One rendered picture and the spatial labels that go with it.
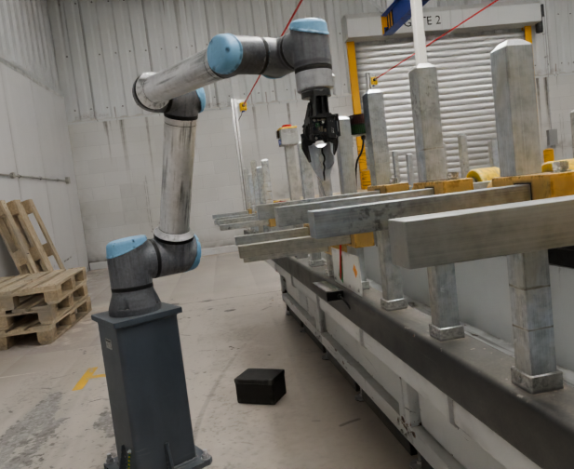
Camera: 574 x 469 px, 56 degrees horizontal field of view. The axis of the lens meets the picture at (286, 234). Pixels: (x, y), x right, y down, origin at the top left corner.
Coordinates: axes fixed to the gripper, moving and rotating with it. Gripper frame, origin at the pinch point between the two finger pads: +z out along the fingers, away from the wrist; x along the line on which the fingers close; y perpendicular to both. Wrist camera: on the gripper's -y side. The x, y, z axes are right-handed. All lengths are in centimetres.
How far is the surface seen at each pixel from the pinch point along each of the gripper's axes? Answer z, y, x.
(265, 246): 15.5, 0.0, -16.3
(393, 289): 26.4, 21.2, 7.5
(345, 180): 2.0, -3.7, 6.7
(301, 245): 16.4, 0.0, -7.3
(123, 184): -36, -801, -141
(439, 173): 2.7, 46.3, 8.3
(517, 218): 6, 100, -13
